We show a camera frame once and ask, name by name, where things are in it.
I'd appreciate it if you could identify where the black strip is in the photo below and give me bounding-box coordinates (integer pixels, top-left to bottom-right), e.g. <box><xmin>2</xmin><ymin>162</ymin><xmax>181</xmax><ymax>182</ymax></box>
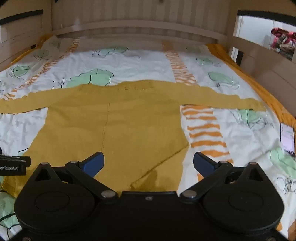
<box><xmin>0</xmin><ymin>10</ymin><xmax>44</xmax><ymax>25</ymax></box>

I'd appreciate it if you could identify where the mustard yellow knit sweater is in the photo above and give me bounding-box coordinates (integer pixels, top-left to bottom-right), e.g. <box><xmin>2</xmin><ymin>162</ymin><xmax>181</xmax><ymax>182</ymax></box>
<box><xmin>0</xmin><ymin>80</ymin><xmax>266</xmax><ymax>198</ymax></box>

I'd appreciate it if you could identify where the smartphone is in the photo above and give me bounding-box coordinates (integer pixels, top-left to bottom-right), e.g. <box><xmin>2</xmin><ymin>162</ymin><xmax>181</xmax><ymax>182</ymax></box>
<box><xmin>280</xmin><ymin>122</ymin><xmax>296</xmax><ymax>158</ymax></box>

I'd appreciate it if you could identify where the orange bed sheet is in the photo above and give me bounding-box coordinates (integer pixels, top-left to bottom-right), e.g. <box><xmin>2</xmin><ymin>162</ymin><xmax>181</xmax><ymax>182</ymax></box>
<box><xmin>206</xmin><ymin>44</ymin><xmax>296</xmax><ymax>144</ymax></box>

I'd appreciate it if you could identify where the pile of colourful clothes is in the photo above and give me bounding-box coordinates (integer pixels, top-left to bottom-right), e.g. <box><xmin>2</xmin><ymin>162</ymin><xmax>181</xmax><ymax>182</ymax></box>
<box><xmin>270</xmin><ymin>27</ymin><xmax>296</xmax><ymax>61</ymax></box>

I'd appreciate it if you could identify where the white leaf-print bed cover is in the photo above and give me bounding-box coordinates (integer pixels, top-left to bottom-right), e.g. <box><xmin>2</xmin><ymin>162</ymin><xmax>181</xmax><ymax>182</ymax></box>
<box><xmin>0</xmin><ymin>35</ymin><xmax>296</xmax><ymax>241</ymax></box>

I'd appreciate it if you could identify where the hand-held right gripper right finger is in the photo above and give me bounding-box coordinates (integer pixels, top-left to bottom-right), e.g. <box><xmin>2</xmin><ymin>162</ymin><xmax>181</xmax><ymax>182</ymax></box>
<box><xmin>179</xmin><ymin>152</ymin><xmax>267</xmax><ymax>202</ymax></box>

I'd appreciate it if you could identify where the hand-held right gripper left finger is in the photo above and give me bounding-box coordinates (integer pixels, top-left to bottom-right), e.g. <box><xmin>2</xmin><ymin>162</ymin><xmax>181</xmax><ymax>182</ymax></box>
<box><xmin>31</xmin><ymin>152</ymin><xmax>119</xmax><ymax>202</ymax></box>

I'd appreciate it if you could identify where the light wooden bed frame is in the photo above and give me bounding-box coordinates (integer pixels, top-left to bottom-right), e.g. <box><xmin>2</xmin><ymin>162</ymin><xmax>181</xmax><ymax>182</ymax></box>
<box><xmin>0</xmin><ymin>0</ymin><xmax>296</xmax><ymax>93</ymax></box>

